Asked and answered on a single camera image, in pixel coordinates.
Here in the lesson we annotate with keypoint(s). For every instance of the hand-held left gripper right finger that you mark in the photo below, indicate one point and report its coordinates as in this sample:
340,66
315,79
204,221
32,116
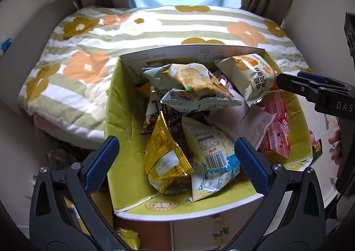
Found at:
251,165

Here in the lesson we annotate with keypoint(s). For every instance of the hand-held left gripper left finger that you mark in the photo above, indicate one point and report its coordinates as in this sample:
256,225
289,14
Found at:
101,162

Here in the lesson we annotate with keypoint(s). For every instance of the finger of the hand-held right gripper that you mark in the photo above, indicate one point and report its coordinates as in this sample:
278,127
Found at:
294,83
307,75

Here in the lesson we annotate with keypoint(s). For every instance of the pink strawberry snack packet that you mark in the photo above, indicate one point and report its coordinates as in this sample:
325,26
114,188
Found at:
277,134

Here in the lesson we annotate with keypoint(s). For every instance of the plain white snack packet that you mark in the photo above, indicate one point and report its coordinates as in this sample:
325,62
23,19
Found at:
244,120

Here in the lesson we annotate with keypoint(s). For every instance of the cream egg cake packet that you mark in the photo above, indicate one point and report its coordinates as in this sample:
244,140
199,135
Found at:
249,73

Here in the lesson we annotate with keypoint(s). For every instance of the yellow-green cardboard box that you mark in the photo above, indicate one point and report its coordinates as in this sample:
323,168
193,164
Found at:
122,118

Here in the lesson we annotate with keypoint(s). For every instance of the blue and white snack packet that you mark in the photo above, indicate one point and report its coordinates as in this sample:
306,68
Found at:
205,140

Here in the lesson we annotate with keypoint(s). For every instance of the gold snack packet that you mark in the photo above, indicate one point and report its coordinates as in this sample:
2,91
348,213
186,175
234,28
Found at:
163,154

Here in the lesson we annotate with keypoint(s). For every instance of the snickers bar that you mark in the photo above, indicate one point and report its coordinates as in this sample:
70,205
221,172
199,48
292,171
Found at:
172,122

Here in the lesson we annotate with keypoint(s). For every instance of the grey chips packet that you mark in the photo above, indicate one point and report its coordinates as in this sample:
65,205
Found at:
188,79

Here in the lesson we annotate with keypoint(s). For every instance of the person's right hand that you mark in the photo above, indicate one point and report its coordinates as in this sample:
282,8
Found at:
336,145

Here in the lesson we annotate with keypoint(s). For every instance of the cream patterned tablecloth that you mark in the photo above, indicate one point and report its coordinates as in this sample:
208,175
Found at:
319,123

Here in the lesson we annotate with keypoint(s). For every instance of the small yellow snack packet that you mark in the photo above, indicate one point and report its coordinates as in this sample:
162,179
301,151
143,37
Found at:
129,238

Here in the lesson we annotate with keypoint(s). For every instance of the floral striped blanket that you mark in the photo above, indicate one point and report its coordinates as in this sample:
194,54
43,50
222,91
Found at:
138,32

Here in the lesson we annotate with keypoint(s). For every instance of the blue and white item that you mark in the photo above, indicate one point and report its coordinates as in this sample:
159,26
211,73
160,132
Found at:
5,46

